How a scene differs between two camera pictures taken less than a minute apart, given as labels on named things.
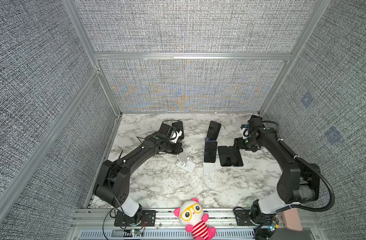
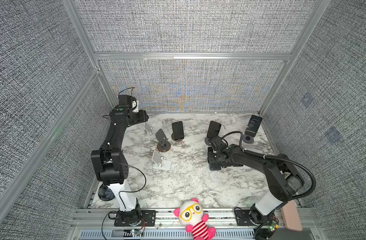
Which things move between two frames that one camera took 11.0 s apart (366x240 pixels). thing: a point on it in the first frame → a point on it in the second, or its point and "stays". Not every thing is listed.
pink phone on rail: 292,220 stays
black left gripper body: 173,148 → 138,117
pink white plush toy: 191,214 stays
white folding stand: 209,167 → 147,128
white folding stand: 184,162 → 159,162
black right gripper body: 246,144 → 213,157
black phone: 213,130 stays
